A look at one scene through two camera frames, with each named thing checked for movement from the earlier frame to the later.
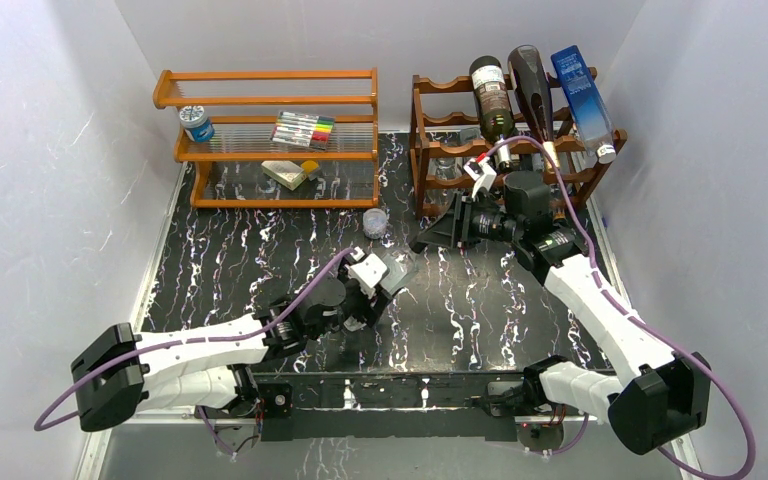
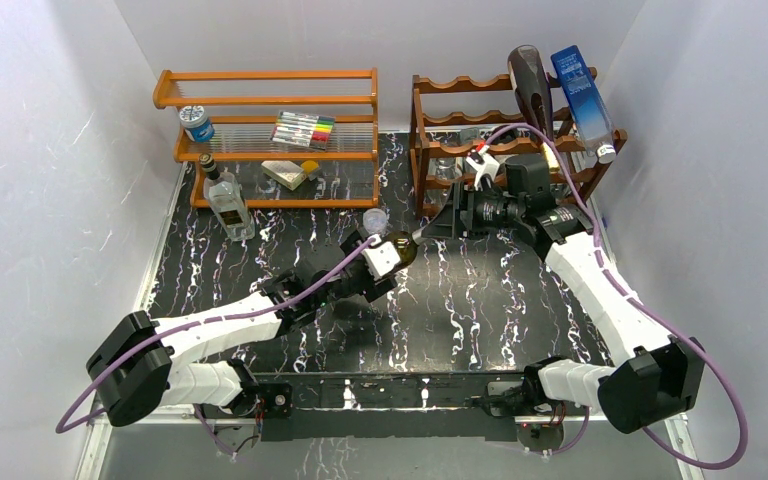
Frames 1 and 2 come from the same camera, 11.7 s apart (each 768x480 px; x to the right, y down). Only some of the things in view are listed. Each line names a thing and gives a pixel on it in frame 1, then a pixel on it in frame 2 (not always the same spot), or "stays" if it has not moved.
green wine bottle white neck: x=490 y=87 -> x=405 y=245
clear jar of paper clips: x=374 y=222 stays
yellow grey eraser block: x=311 y=168 stays
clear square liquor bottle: x=402 y=268 -> x=224 y=192
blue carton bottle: x=583 y=105 stays
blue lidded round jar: x=195 y=122 stays
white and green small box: x=285 y=172 stays
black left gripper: x=368 y=312 -> x=369 y=289
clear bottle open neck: x=445 y=167 stays
